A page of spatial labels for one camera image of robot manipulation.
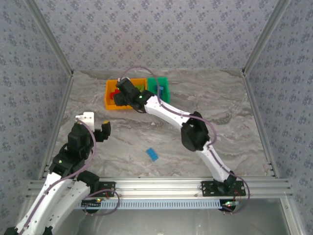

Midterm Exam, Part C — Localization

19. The orange plastic bin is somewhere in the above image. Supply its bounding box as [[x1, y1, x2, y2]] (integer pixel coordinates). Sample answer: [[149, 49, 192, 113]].
[[104, 79, 134, 111], [127, 77, 149, 110]]

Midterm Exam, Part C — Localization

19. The green plastic bin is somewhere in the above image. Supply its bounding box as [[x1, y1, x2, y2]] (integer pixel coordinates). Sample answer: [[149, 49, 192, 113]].
[[146, 76, 170, 103]]

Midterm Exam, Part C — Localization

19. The small black electronics board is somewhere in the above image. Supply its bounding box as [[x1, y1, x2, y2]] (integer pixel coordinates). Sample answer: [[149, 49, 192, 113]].
[[81, 199, 102, 209], [221, 200, 239, 212]]

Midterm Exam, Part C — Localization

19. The grey metal lower panel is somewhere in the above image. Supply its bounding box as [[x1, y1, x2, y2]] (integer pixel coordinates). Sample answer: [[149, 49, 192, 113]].
[[48, 208, 291, 235]]

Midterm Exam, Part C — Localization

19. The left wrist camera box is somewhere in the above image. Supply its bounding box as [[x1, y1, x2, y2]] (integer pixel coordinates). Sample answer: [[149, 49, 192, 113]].
[[75, 112, 95, 130]]

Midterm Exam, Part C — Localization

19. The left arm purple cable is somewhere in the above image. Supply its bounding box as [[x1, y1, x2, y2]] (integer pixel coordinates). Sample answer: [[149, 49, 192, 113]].
[[14, 118, 120, 235]]

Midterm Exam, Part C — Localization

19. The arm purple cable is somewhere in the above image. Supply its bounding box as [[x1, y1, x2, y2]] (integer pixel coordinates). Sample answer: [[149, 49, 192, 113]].
[[118, 66, 251, 215], [14, 118, 120, 235]]

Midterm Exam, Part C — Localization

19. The aluminium table side rail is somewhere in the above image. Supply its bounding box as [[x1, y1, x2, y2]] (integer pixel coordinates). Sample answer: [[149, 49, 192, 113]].
[[38, 73, 74, 181], [242, 71, 279, 179]]

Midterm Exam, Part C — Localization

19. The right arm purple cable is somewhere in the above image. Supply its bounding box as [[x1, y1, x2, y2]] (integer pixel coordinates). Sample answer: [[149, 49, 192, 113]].
[[118, 66, 251, 215]]

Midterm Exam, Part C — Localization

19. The light blue slotted cable duct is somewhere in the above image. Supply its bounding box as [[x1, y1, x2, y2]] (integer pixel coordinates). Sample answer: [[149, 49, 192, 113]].
[[73, 198, 223, 211]]

